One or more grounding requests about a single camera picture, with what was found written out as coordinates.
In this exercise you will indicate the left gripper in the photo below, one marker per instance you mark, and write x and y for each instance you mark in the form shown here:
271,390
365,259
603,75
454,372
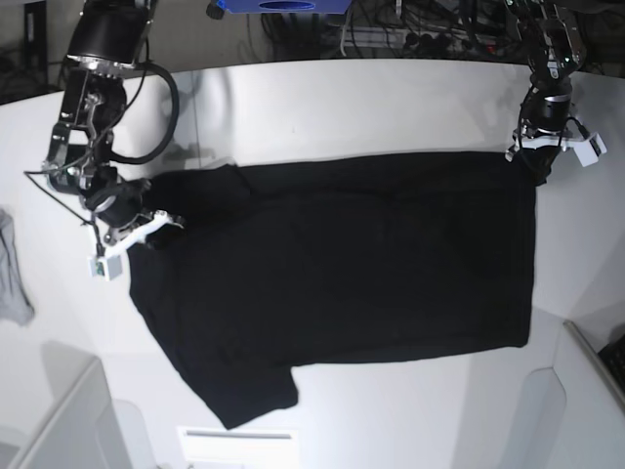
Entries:
544,113

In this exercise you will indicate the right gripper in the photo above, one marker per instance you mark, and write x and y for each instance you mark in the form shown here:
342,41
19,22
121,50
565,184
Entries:
113,200

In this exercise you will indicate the black T-shirt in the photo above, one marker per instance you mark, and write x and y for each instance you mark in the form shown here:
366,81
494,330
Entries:
385,258

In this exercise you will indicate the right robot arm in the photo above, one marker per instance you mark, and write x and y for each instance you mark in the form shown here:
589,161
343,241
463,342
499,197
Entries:
107,42

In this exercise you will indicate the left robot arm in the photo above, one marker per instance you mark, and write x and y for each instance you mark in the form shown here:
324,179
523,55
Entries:
554,51

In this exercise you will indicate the grey cloth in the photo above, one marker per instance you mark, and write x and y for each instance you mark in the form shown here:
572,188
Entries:
15,306

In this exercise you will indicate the white side bin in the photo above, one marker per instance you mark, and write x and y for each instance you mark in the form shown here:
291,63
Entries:
81,430

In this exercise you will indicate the blue box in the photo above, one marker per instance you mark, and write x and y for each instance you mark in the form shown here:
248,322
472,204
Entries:
337,7

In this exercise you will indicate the black keyboard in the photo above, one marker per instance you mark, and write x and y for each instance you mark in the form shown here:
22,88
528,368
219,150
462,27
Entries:
613,357

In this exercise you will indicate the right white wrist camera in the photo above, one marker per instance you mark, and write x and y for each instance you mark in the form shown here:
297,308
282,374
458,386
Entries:
106,262

